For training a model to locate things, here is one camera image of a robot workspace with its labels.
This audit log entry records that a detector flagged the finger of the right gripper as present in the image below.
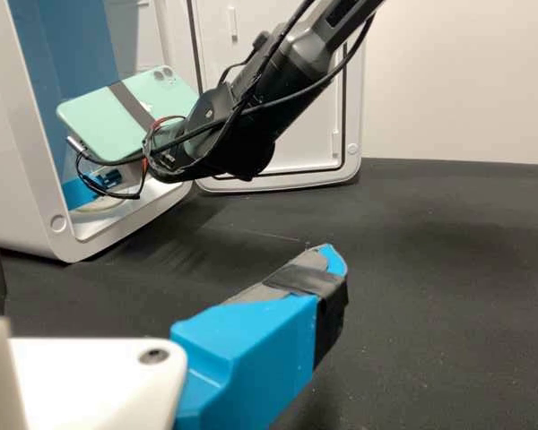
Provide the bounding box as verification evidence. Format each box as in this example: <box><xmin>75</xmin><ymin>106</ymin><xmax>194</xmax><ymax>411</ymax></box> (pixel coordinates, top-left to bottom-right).
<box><xmin>99</xmin><ymin>168</ymin><xmax>123</xmax><ymax>190</ymax></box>
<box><xmin>65</xmin><ymin>179</ymin><xmax>96</xmax><ymax>210</ymax></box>

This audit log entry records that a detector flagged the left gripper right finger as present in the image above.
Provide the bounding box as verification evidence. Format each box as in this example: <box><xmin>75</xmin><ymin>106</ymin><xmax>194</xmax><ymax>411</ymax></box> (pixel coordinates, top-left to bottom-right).
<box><xmin>169</xmin><ymin>243</ymin><xmax>350</xmax><ymax>430</ymax></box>

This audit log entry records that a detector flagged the white incubator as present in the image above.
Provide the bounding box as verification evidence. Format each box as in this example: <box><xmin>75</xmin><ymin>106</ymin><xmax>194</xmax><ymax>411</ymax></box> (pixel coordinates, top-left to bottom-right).
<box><xmin>0</xmin><ymin>0</ymin><xmax>194</xmax><ymax>264</ymax></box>

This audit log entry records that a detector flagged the incubator door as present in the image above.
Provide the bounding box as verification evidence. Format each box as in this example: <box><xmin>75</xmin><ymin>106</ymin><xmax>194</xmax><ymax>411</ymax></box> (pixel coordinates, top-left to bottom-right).
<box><xmin>188</xmin><ymin>0</ymin><xmax>367</xmax><ymax>195</ymax></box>

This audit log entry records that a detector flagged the black cable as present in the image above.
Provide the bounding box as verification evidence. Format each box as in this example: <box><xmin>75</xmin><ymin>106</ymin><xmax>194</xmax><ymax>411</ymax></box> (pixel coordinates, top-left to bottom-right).
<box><xmin>65</xmin><ymin>137</ymin><xmax>147</xmax><ymax>201</ymax></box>

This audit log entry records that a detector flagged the right wrist camera phone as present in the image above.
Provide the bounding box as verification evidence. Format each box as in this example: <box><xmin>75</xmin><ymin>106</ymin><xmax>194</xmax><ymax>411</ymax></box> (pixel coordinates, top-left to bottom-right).
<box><xmin>56</xmin><ymin>64</ymin><xmax>201</xmax><ymax>164</ymax></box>

